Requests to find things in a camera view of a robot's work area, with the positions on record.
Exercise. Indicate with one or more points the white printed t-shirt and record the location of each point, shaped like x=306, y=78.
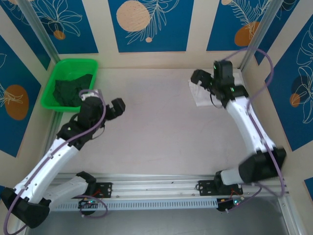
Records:
x=201, y=98

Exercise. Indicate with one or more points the dark green t-shirt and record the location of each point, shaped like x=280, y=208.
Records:
x=68, y=90

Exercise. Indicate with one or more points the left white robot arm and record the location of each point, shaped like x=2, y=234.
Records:
x=49, y=166

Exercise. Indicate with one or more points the green plastic basket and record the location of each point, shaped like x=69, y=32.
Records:
x=71, y=66

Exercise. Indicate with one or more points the blue floral wall poster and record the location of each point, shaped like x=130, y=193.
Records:
x=220, y=24
x=24, y=27
x=281, y=110
x=276, y=24
x=171, y=29
x=83, y=36
x=14, y=73

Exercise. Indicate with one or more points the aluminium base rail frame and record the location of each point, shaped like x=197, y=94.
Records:
x=151, y=186

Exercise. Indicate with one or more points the aluminium corner post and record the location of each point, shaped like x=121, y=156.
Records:
x=259, y=34
x=42, y=34

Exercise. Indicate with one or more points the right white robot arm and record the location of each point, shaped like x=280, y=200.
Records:
x=242, y=122

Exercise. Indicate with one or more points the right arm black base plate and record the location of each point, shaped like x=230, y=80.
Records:
x=205, y=188

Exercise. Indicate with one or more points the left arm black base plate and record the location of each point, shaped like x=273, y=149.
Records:
x=105, y=189

